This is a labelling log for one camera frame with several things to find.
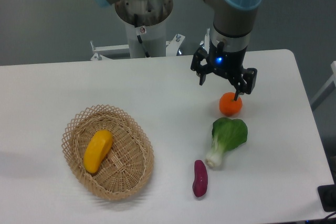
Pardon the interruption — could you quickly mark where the yellow mango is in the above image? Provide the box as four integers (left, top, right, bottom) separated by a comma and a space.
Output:
83, 130, 113, 174

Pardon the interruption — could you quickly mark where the green bok choy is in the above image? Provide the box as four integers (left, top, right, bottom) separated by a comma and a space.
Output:
205, 118, 248, 168

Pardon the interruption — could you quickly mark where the black device at table edge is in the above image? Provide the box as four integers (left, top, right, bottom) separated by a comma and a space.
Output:
317, 184, 335, 212

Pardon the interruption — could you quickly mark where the woven wicker basket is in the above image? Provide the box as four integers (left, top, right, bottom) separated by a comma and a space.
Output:
61, 105, 154, 200

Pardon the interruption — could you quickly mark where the orange mandarin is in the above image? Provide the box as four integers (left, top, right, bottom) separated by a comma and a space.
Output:
219, 92, 243, 116

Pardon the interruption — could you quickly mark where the white furniture frame right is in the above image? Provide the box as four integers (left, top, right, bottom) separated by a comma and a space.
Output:
310, 61, 335, 111

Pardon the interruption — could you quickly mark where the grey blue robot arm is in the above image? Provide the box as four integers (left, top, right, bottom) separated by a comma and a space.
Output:
96, 0, 262, 97

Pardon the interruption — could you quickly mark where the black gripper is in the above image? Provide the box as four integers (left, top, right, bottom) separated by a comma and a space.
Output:
191, 41, 257, 101

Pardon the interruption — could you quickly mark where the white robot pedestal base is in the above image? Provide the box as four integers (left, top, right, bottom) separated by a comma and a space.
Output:
90, 0, 185, 60

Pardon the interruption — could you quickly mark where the purple sweet potato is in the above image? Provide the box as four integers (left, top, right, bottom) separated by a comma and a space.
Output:
192, 159, 208, 198

